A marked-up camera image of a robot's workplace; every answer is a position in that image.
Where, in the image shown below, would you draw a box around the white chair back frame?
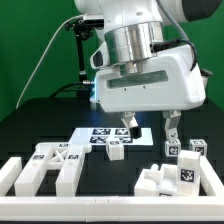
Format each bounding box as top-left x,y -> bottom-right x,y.
14,142 -> 92,197

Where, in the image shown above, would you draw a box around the white chair seat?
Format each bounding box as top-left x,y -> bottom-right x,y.
133,163 -> 202,198

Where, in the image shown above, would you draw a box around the black cables at base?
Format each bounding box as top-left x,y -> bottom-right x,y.
48,79 -> 96,99

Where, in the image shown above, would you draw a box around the white camera cable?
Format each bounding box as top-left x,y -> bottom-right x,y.
15,14 -> 85,110

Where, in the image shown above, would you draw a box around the black camera stand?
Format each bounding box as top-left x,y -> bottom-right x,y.
65,19 -> 93,98

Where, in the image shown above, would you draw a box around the white tagged cube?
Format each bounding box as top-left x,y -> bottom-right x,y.
189,139 -> 207,156
165,139 -> 181,157

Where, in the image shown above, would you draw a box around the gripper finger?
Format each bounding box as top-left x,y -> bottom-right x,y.
121,112 -> 142,139
163,110 -> 181,142

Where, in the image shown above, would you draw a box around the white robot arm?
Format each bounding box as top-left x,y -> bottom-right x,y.
74,0 -> 222,142

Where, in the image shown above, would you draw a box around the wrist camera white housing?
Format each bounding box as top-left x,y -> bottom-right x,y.
90,42 -> 110,69

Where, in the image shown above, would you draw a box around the grey camera on stand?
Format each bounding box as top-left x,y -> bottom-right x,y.
83,13 -> 104,24

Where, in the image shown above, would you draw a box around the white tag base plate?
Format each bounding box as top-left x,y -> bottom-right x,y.
69,127 -> 153,146

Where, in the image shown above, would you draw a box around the white U-shaped fence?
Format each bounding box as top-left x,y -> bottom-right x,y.
0,157 -> 224,222

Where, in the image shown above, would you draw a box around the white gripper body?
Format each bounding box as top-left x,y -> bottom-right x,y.
94,45 -> 205,112

